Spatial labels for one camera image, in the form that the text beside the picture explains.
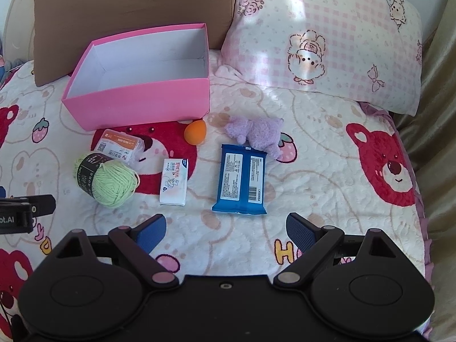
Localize white tissue packet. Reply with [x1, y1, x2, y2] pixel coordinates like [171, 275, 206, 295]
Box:
[159, 158, 189, 206]

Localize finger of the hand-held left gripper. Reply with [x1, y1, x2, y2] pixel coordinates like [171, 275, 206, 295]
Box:
[21, 194, 57, 217]

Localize orange makeup sponge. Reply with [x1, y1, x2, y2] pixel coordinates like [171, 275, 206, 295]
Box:
[184, 120, 207, 145]

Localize pink cardboard box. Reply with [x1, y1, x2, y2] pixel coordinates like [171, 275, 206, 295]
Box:
[61, 23, 210, 131]

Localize printed bear blanket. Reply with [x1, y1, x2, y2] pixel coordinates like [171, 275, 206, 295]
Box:
[0, 48, 433, 342]

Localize beige headboard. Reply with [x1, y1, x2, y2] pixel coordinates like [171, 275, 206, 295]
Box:
[0, 0, 38, 61]

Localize beige satin cloth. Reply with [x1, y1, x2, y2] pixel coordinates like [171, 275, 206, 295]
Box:
[392, 7, 456, 293]

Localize brown cushion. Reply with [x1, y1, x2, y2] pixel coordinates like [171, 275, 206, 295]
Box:
[33, 0, 239, 87]

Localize pink checked pillow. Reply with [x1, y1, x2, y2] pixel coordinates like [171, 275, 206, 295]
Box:
[221, 0, 424, 117]

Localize purple plush toy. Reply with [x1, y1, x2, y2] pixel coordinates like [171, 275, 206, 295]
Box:
[224, 116, 284, 158]

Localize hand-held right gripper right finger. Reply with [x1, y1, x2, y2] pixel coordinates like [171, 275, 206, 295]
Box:
[274, 213, 405, 287]

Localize green yarn ball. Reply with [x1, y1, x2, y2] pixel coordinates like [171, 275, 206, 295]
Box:
[74, 152, 141, 209]

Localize blue wet wipes packet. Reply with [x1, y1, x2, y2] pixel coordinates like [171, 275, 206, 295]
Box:
[211, 144, 268, 215]

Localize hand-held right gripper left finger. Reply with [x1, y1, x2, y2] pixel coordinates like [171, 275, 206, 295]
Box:
[53, 214, 180, 289]

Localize clear plastic box orange label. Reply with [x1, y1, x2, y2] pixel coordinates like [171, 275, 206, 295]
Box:
[93, 129, 145, 168]

